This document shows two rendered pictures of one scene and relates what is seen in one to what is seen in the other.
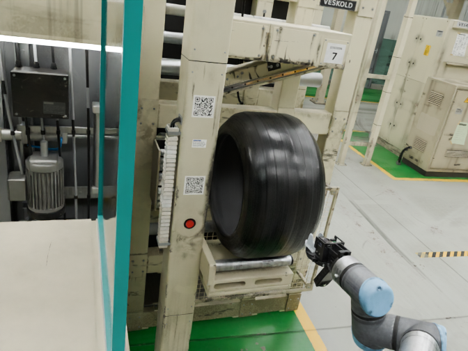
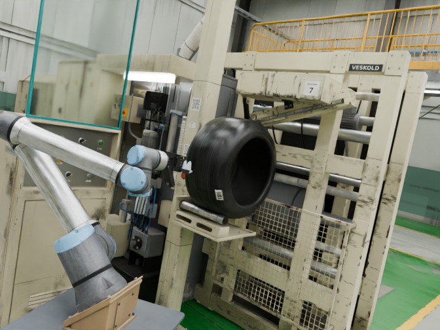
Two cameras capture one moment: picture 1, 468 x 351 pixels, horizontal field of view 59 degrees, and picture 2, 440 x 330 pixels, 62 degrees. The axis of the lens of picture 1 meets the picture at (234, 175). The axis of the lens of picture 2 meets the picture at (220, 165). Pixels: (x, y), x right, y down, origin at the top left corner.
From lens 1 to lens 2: 2.06 m
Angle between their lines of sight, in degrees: 62
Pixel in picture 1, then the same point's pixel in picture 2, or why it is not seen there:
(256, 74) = (277, 112)
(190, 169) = (187, 140)
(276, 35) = (271, 78)
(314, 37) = (295, 78)
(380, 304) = (132, 156)
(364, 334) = not seen: hidden behind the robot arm
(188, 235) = (182, 183)
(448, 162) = not seen: outside the picture
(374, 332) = not seen: hidden behind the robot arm
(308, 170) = (218, 135)
